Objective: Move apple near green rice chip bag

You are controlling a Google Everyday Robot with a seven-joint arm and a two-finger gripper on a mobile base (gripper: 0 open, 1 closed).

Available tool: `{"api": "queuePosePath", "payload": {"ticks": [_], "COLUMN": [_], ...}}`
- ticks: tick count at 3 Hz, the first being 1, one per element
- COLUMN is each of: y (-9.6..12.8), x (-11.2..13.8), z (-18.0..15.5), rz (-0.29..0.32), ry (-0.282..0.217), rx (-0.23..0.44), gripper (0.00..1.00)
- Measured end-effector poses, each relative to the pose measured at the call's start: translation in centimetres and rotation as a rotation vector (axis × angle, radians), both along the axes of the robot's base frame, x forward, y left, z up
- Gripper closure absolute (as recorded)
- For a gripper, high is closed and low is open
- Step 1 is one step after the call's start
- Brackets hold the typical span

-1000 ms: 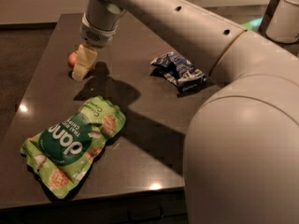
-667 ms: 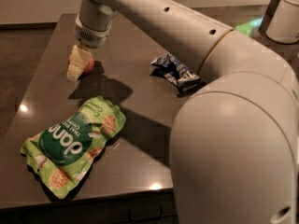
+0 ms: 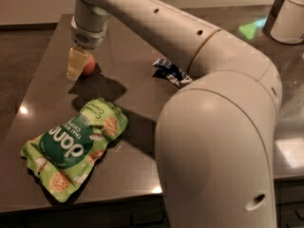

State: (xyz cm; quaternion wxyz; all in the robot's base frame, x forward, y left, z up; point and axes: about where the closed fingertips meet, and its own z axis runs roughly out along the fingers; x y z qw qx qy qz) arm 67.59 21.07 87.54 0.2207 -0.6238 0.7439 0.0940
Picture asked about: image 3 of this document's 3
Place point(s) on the blue crumpled snack bag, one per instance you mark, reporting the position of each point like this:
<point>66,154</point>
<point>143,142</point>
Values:
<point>169,71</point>

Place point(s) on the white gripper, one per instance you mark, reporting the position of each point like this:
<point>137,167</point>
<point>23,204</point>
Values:
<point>86,37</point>

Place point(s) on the red apple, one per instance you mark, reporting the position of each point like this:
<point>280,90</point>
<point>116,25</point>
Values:
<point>89,66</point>

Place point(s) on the white cylindrical canister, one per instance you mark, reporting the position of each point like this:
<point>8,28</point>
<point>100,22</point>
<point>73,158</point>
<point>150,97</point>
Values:
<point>289,24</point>

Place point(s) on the green rice chip bag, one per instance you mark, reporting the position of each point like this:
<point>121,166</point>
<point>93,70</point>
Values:
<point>63,157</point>

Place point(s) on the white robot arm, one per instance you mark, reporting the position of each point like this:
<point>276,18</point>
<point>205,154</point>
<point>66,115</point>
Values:
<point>214,139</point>

